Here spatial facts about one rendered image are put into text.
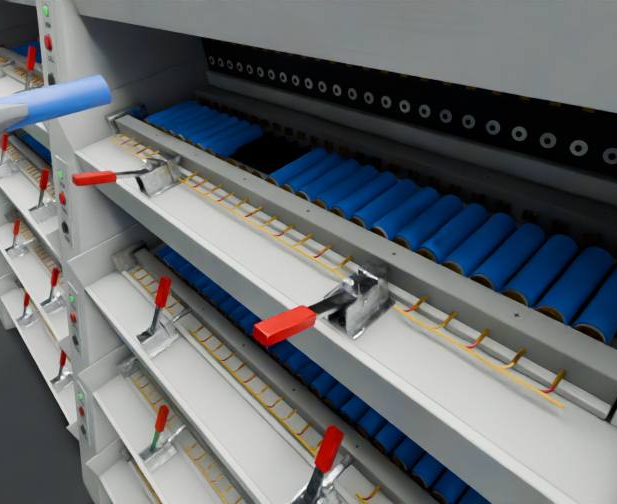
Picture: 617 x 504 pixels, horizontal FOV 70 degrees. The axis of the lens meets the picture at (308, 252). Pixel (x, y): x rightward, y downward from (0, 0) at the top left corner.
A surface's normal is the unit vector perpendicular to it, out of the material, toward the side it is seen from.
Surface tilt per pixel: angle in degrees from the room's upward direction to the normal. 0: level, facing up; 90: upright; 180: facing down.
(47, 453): 0
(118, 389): 22
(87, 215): 90
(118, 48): 90
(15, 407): 0
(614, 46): 112
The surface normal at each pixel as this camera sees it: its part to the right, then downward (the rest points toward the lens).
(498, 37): -0.72, 0.51
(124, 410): -0.14, -0.76
